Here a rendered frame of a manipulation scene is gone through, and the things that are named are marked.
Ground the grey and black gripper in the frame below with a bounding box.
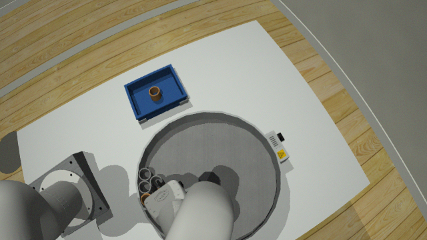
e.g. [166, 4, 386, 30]
[144, 180, 186, 226]

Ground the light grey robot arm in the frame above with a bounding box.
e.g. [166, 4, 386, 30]
[0, 169, 234, 240]

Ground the grey metal bushing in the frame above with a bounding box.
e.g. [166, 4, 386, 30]
[139, 168, 153, 182]
[150, 175, 165, 185]
[138, 181, 153, 194]

